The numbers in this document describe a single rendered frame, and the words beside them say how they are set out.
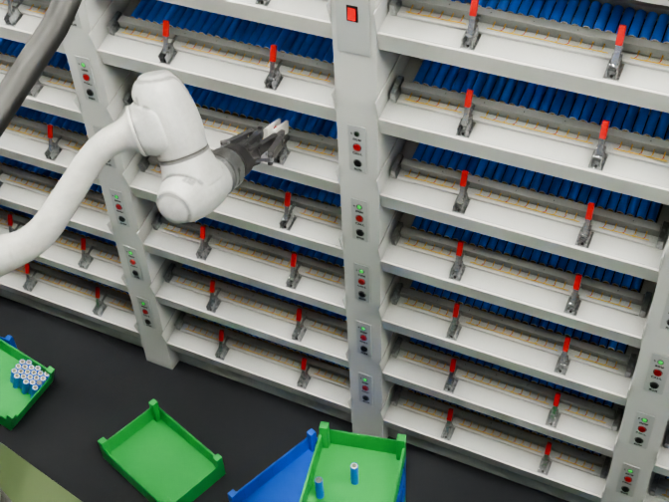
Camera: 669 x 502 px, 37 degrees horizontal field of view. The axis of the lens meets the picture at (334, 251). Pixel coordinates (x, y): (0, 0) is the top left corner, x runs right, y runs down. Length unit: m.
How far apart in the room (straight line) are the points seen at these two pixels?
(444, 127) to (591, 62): 0.34
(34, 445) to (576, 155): 1.80
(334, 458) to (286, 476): 0.48
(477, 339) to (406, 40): 0.82
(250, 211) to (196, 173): 0.56
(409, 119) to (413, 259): 0.40
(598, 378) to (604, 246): 0.40
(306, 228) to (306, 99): 0.40
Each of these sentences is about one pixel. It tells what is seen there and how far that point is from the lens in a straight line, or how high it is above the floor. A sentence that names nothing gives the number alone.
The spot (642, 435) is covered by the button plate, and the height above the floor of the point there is 0.42.
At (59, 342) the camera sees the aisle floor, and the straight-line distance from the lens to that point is 3.31.
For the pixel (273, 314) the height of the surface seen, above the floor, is 0.34.
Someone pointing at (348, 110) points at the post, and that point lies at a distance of 2.09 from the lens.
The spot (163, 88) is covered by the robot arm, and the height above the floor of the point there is 1.31.
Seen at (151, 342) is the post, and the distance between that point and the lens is 3.08.
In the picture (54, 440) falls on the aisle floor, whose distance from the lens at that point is 3.06.
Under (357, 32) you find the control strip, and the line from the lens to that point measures 1.97.
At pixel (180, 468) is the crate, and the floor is 0.00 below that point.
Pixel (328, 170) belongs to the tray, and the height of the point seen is 0.94.
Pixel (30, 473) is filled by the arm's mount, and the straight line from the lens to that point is 2.72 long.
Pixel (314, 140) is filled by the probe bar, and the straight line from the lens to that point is 2.29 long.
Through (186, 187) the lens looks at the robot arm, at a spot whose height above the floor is 1.15.
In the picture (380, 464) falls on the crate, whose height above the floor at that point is 0.40.
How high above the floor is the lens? 2.36
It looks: 44 degrees down
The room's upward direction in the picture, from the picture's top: 3 degrees counter-clockwise
